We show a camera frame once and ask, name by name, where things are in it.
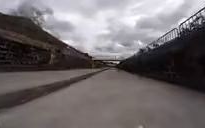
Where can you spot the earth hillside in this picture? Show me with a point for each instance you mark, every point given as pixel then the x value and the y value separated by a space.
pixel 13 26

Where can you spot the bridge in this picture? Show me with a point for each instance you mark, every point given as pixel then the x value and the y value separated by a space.
pixel 106 60

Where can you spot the dark stone wall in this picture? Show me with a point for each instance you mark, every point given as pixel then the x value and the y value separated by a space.
pixel 23 53

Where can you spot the dark gutter strip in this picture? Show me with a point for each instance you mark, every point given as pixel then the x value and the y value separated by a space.
pixel 40 91

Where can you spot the dark tall wall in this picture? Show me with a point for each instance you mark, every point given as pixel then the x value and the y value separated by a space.
pixel 183 60

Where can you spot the metal railing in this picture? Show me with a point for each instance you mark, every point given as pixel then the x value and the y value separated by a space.
pixel 190 24

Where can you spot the blurred tree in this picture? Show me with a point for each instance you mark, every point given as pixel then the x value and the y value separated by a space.
pixel 33 13

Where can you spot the grey concrete road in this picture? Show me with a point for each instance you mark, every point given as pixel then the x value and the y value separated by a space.
pixel 116 100

